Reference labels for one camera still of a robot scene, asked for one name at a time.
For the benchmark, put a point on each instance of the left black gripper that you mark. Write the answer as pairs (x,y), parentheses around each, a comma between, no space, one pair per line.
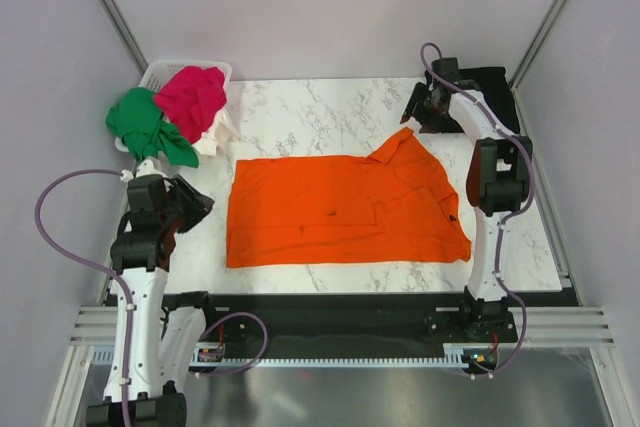
(198,204)

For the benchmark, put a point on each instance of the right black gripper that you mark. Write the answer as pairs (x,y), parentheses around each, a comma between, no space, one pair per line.
(420,92)

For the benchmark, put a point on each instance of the orange t shirt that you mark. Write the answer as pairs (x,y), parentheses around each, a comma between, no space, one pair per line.
(396,204)

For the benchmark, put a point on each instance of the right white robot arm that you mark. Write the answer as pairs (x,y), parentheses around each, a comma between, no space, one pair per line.
(499,180)

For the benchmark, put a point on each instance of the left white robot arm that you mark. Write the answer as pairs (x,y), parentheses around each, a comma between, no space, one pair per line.
(156,333)

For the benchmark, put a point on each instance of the folded black t shirt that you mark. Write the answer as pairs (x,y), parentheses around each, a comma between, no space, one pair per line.
(497,94)

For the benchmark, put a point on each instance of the green t shirt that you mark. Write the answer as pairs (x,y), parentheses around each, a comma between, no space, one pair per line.
(139,124)

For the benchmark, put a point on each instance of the white t shirt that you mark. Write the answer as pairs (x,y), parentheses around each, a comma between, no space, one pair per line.
(216,139)

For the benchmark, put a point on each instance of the red t shirt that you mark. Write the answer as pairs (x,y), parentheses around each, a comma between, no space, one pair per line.
(191,100)

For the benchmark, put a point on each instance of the white laundry basket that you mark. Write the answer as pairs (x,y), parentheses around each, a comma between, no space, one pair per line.
(160,72)

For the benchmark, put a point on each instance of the aluminium frame rail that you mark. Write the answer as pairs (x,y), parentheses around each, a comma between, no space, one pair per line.
(547,327)

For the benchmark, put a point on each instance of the white slotted cable duct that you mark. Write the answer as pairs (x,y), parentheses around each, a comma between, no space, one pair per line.
(452,358)

